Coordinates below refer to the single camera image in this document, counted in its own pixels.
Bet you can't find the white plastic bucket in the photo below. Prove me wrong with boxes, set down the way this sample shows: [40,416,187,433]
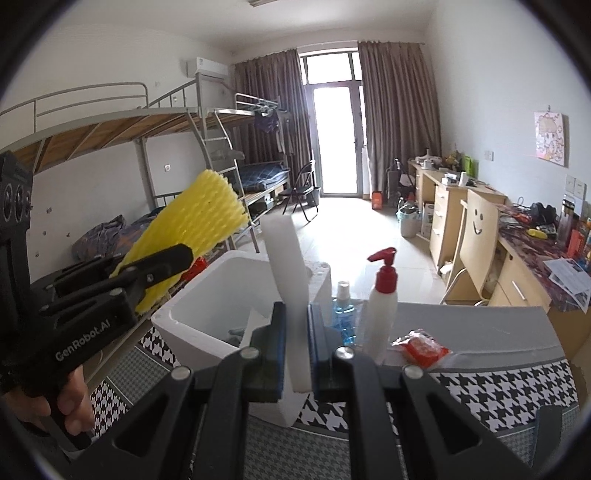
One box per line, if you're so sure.
[397,203,422,238]

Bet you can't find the metal bunk bed wooden slats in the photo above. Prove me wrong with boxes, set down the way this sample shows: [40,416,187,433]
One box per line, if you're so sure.
[0,82,259,287]

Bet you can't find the black folding chair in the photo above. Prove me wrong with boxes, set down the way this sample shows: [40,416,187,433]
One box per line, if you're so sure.
[281,161,320,224]

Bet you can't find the blue spray bottle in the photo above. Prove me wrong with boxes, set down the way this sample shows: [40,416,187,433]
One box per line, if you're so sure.
[331,281,362,347]

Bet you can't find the black bag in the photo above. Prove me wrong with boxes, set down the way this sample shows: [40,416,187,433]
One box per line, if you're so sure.
[387,159,414,206]

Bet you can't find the dark hanging clothes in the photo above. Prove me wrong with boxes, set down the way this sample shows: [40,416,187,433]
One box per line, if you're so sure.
[254,108,296,153]

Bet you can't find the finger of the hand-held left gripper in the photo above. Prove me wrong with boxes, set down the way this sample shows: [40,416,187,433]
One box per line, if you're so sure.
[108,244,195,296]
[30,256,123,305]

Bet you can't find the wooden chair smiley face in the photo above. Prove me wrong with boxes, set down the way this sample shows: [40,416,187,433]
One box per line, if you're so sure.
[441,188,500,305]

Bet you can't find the houndstooth tablecloth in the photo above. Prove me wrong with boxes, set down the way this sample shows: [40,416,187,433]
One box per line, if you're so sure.
[90,300,580,480]

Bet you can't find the dark blue quilt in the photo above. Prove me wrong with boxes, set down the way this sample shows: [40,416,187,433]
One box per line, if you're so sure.
[240,161,293,193]

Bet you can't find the person's left hand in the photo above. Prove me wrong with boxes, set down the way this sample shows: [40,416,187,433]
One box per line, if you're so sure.
[0,362,100,438]

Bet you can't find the black headphones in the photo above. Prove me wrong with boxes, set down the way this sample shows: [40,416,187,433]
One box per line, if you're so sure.
[529,202,557,224]

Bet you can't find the row of toiletry bottles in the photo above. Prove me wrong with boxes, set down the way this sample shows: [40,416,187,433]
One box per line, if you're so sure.
[556,194,591,271]

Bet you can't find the metal bunk bed with ladder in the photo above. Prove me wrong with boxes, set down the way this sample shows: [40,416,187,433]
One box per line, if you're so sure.
[205,92,301,217]

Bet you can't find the red snack packet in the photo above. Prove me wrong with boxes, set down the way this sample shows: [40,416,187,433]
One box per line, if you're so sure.
[392,329,452,370]

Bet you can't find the wooden desk with drawers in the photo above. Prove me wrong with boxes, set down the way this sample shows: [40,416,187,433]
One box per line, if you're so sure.
[407,159,509,266]

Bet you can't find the red plastic object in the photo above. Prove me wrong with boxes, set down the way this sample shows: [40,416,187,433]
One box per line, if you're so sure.
[182,256,206,282]

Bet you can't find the patterned blanket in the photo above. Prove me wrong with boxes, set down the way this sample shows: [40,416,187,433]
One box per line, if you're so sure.
[71,215,185,264]

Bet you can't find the white foam strip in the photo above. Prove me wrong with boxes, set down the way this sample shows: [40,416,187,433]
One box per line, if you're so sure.
[261,215,311,393]

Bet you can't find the white air conditioner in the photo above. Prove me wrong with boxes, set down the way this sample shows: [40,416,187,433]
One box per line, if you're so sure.
[185,56,229,78]

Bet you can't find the long wooden desk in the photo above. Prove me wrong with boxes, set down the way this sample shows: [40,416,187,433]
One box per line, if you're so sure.
[489,203,591,363]

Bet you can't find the wall poster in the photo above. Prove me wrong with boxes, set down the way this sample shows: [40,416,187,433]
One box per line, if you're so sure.
[533,110,568,167]

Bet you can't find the white foam box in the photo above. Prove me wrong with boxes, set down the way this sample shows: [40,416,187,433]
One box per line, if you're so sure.
[151,250,334,428]

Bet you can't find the brown curtain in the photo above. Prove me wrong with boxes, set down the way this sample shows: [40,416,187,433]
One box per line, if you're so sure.
[231,48,319,190]
[358,41,444,199]

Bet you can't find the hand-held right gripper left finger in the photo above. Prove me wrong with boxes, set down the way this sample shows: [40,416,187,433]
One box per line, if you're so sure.
[78,302,288,480]

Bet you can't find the white pump bottle red cap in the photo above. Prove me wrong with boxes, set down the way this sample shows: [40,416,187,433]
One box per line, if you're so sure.
[356,247,400,365]

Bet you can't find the printed papers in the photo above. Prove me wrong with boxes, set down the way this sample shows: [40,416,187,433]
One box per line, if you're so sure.
[542,257,591,315]

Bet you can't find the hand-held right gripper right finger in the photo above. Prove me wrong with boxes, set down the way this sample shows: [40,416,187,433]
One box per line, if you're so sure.
[308,302,527,480]

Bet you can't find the glass balcony door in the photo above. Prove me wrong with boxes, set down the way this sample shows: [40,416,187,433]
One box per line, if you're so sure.
[299,46,370,199]

